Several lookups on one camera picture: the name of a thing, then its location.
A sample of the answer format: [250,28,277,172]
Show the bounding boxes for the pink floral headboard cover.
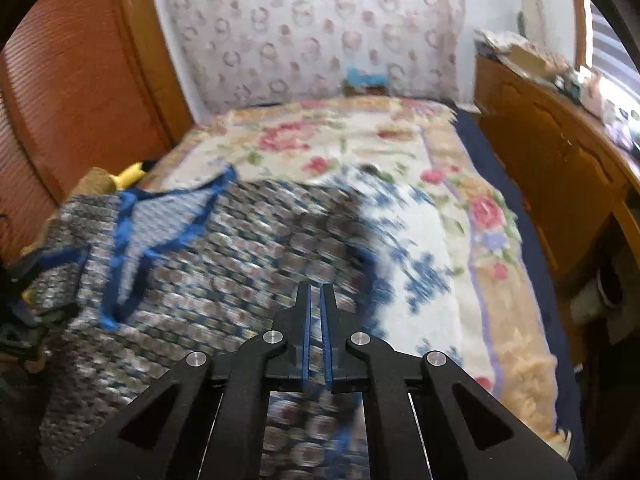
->
[150,0,470,117]

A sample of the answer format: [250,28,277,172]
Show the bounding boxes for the blue toy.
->
[342,66,389,97]

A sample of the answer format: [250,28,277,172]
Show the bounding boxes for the cream rose print blanket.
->
[142,96,576,461]

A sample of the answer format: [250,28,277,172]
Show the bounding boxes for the grey pot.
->
[569,264,627,327]

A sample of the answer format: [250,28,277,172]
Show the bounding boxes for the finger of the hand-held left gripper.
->
[0,257,42,292]
[0,300,47,362]

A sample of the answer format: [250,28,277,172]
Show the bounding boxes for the navy bed sheet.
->
[447,104,593,473]

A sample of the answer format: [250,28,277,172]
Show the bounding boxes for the cardboard box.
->
[504,40,552,75]

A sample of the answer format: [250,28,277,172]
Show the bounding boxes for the pile of cabinet clutter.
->
[472,24,640,157]

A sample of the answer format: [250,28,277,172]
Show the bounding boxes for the window blinds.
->
[590,4,637,103]

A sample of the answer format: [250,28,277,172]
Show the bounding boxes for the wooden side cabinet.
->
[472,54,640,313]

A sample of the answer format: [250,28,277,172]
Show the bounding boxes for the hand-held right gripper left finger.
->
[55,282,312,480]

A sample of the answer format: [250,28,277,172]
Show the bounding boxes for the navy medallion print garment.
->
[25,164,396,480]

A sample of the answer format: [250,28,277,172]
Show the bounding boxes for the white blue floral cloth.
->
[320,162,463,361]

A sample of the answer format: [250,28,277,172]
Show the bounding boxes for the yellow plush toy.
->
[64,167,120,203]
[112,160,152,192]

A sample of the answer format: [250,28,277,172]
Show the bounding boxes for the wooden louvred wardrobe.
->
[0,0,197,263]

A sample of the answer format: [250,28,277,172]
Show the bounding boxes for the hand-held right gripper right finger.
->
[321,283,579,480]

